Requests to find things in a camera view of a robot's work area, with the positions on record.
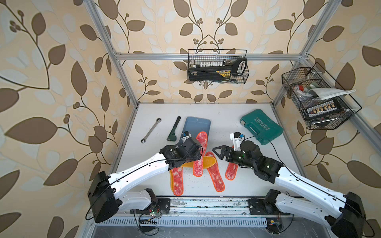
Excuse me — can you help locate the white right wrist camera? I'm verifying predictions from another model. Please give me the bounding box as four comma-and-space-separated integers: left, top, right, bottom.
230, 132, 245, 151

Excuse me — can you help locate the black wire basket back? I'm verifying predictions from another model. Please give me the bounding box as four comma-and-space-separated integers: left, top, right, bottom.
187, 48, 250, 84

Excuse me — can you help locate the white folded paper bag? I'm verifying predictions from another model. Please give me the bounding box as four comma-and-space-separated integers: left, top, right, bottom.
306, 88, 356, 100

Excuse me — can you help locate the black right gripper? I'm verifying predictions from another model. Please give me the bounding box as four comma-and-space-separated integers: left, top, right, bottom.
213, 144, 256, 171

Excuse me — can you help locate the red insole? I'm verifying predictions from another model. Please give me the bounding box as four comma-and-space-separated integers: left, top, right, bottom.
171, 167, 184, 196
206, 152, 225, 192
225, 163, 238, 181
192, 131, 208, 177

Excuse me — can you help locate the green pipe wrench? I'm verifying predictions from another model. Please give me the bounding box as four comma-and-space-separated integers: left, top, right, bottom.
167, 116, 181, 142

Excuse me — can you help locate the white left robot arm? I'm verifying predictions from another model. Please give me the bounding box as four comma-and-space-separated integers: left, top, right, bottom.
87, 137, 203, 223

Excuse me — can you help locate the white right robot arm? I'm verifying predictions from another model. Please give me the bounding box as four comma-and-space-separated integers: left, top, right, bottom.
212, 140, 367, 238

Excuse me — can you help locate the silver combination wrench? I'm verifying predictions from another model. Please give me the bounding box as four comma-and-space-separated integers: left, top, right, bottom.
140, 118, 162, 143

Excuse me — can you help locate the black wire basket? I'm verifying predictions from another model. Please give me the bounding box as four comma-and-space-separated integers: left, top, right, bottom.
282, 62, 362, 130
187, 48, 250, 84

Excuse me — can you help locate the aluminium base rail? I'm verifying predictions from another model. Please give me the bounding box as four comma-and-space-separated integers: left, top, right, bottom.
86, 196, 334, 228

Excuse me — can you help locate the green plastic tool case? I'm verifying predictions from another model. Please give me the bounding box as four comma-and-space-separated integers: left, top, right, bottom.
240, 109, 283, 145

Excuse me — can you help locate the black wire basket right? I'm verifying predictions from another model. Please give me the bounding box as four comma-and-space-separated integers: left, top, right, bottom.
282, 62, 362, 130

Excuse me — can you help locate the yellow insole vertical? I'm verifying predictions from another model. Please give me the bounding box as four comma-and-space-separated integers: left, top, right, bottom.
169, 170, 175, 193

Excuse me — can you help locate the black yellow tool box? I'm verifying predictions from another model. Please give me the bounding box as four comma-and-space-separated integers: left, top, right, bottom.
188, 66, 232, 81

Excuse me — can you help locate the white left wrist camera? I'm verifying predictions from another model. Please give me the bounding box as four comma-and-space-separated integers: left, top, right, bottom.
180, 131, 191, 144

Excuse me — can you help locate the aluminium frame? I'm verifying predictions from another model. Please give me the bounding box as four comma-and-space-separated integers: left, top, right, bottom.
83, 0, 381, 238

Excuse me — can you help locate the yellow insole horizontal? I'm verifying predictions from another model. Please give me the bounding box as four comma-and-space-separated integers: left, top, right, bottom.
182, 156, 216, 169

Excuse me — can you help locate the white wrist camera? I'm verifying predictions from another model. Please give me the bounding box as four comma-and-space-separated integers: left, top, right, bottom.
180, 131, 191, 144
230, 132, 245, 151

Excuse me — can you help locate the socket bit set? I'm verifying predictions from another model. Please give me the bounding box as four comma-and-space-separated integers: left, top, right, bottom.
306, 100, 343, 118

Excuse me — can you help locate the grey-blue storage tray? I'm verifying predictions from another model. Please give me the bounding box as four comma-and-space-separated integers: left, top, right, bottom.
179, 117, 211, 152

